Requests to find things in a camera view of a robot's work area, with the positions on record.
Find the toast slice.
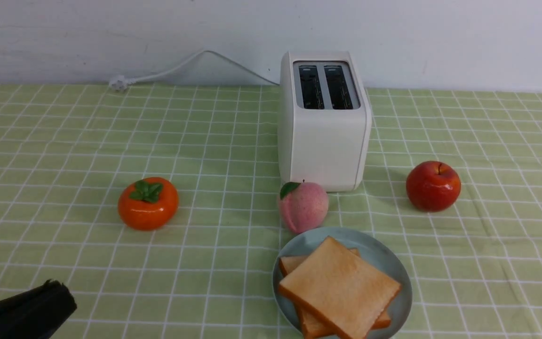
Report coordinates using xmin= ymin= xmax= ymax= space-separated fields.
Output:
xmin=278 ymin=256 xmax=391 ymax=339
xmin=278 ymin=236 xmax=401 ymax=339

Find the pink peach with leaf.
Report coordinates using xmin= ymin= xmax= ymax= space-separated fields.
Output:
xmin=278 ymin=180 xmax=329 ymax=234

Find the orange persimmon with green leaf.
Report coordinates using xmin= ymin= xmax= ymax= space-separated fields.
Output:
xmin=117 ymin=177 xmax=179 ymax=231

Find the green checkered tablecloth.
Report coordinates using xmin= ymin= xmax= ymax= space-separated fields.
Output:
xmin=0 ymin=84 xmax=542 ymax=339

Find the red apple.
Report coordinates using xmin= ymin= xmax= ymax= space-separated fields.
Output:
xmin=405 ymin=161 xmax=461 ymax=213

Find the white power cord with plug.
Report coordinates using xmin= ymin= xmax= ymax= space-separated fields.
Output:
xmin=108 ymin=49 xmax=280 ymax=92

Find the light blue round plate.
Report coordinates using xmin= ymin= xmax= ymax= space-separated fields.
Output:
xmin=272 ymin=227 xmax=413 ymax=339

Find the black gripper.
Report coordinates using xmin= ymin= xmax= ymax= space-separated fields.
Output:
xmin=0 ymin=280 xmax=77 ymax=339

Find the white two-slot toaster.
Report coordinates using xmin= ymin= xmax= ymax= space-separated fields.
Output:
xmin=277 ymin=51 xmax=373 ymax=192

